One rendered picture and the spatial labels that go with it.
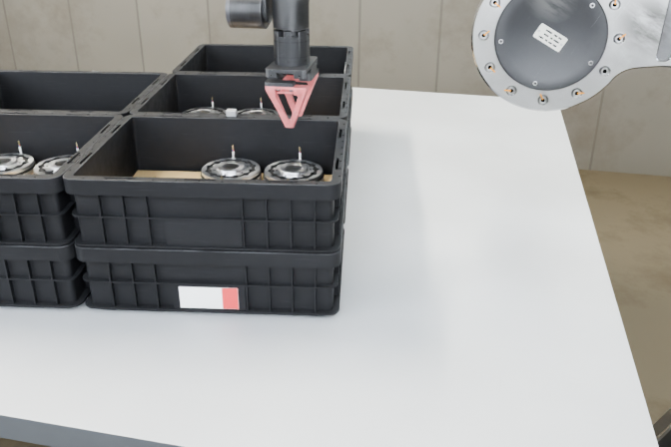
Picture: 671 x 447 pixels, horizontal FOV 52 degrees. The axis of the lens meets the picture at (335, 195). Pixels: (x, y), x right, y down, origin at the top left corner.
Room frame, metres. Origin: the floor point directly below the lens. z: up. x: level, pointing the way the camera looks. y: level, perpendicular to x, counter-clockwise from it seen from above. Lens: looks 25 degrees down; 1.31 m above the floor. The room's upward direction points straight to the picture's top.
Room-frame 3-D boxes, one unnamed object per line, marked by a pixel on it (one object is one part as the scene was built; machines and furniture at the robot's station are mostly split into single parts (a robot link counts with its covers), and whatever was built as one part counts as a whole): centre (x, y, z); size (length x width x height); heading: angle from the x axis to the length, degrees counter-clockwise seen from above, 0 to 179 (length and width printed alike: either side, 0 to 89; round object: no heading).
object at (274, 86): (1.07, 0.07, 1.00); 0.07 x 0.07 x 0.09; 81
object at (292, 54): (1.08, 0.07, 1.07); 0.10 x 0.07 x 0.07; 171
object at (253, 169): (1.09, 0.18, 0.86); 0.10 x 0.10 x 0.01
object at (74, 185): (1.02, 0.19, 0.92); 0.40 x 0.30 x 0.02; 88
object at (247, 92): (1.32, 0.17, 0.87); 0.40 x 0.30 x 0.11; 88
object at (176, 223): (1.02, 0.19, 0.87); 0.40 x 0.30 x 0.11; 88
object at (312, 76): (1.10, 0.07, 1.00); 0.07 x 0.07 x 0.09; 81
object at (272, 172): (1.08, 0.07, 0.86); 0.10 x 0.10 x 0.01
